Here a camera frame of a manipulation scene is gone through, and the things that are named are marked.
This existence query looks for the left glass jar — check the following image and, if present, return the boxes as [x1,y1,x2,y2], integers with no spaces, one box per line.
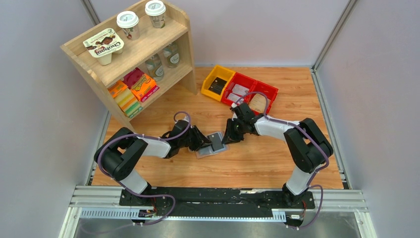
[145,54,164,82]

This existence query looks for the colourful sponge stack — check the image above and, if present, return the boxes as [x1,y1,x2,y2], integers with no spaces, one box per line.
[108,80,142,118]

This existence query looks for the middle red plastic bin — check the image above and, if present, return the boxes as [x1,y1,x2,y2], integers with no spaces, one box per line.
[221,73,257,106]

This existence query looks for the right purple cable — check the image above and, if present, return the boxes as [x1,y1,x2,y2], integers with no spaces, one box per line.
[231,91,330,230]

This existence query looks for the right paper coffee cup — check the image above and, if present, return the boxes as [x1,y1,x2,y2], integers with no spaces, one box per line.
[145,0,166,29]

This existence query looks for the magenta snack box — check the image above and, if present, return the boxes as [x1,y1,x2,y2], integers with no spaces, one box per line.
[123,68,159,97]

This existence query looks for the purple cable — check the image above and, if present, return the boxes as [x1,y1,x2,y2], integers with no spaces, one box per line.
[97,111,192,227]
[231,91,330,230]

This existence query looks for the black cards in bin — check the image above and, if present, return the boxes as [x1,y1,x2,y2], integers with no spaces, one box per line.
[209,77,227,95]

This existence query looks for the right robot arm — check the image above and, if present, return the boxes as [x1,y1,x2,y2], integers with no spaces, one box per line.
[222,103,333,208]

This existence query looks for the Chobani yogurt cup pack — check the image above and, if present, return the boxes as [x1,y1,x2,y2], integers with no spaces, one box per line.
[83,28,124,65]

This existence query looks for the red plastic bin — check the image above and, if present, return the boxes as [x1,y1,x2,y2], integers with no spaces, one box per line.
[221,73,257,106]
[247,81,278,115]

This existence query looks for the orange snack box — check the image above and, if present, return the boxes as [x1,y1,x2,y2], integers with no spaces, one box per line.
[130,74,158,102]

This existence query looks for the tan cards in bin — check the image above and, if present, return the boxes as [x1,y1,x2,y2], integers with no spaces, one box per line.
[249,94,271,114]

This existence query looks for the left paper coffee cup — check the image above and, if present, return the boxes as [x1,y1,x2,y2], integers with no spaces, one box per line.
[116,11,140,40]

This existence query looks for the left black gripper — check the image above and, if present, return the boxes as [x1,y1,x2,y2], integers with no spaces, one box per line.
[179,125,212,151]

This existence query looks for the right glass jar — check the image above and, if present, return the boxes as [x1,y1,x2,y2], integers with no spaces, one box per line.
[163,42,180,68]

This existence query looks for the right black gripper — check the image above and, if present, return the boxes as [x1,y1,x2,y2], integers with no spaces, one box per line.
[221,118,246,145]

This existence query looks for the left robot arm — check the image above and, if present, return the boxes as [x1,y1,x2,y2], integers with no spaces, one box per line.
[94,119,212,206]

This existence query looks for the paper coffee cup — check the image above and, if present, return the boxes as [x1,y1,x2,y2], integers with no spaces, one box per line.
[116,11,140,40]
[145,0,166,29]

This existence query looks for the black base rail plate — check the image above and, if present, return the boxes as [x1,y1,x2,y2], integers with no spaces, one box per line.
[119,187,315,218]

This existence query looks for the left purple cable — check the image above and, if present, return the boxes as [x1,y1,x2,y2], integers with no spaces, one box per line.
[97,111,192,227]

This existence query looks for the right red plastic bin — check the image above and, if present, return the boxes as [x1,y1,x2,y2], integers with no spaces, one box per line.
[247,81,278,115]

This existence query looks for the beige card holder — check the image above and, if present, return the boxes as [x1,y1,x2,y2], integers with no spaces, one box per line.
[196,145,229,159]

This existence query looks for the glass jar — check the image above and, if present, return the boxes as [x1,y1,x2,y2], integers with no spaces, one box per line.
[163,42,180,68]
[145,54,164,82]

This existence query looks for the yellow plastic bin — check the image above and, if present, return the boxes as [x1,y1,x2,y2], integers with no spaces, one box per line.
[201,65,236,102]

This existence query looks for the white cards in bin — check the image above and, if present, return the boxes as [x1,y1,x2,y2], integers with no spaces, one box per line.
[227,84,249,102]

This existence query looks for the dark grey credit card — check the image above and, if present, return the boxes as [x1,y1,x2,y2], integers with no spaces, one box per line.
[207,131,228,153]

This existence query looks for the wooden shelf unit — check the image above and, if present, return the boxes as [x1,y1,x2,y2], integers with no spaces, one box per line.
[61,0,198,131]

